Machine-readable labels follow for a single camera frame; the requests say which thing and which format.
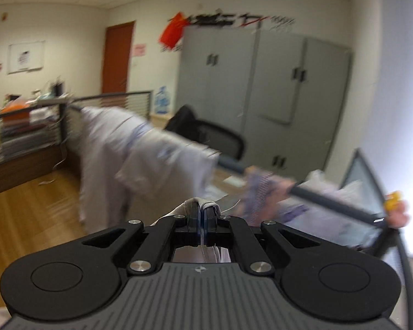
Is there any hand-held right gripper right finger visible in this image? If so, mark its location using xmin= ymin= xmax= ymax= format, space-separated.
xmin=202 ymin=206 xmax=323 ymax=277

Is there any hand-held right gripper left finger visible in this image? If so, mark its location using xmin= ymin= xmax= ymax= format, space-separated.
xmin=83 ymin=206 xmax=202 ymax=276

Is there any cream shirt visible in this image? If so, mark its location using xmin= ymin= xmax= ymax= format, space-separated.
xmin=151 ymin=197 xmax=235 ymax=265

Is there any pink patterned scarf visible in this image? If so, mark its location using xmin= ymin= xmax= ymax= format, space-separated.
xmin=243 ymin=167 xmax=298 ymax=229

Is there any pale shirt with grey placket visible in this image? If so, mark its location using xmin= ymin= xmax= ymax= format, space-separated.
xmin=115 ymin=134 xmax=221 ymax=210

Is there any black office chair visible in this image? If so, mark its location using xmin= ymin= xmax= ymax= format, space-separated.
xmin=165 ymin=105 xmax=246 ymax=163

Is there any clear plastic bag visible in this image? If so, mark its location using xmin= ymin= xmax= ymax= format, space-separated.
xmin=275 ymin=170 xmax=382 ymax=248

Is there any white shirt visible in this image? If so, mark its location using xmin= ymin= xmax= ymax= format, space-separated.
xmin=78 ymin=106 xmax=166 ymax=234

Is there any water jug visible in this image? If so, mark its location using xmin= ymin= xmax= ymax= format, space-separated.
xmin=153 ymin=86 xmax=173 ymax=115

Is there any orange door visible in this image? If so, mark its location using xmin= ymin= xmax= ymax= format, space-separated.
xmin=101 ymin=21 xmax=136 ymax=94

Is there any yellow duck toy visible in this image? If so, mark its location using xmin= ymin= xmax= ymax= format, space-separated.
xmin=385 ymin=190 xmax=404 ymax=211

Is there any pink duck toy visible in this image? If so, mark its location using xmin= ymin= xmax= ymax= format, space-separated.
xmin=389 ymin=201 xmax=411 ymax=230

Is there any red flag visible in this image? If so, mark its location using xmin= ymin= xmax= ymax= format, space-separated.
xmin=159 ymin=12 xmax=191 ymax=50

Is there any orange object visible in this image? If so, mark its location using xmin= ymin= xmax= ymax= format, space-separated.
xmin=2 ymin=97 xmax=31 ymax=122

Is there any whiteboard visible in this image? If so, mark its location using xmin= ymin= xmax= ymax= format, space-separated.
xmin=7 ymin=40 xmax=46 ymax=75

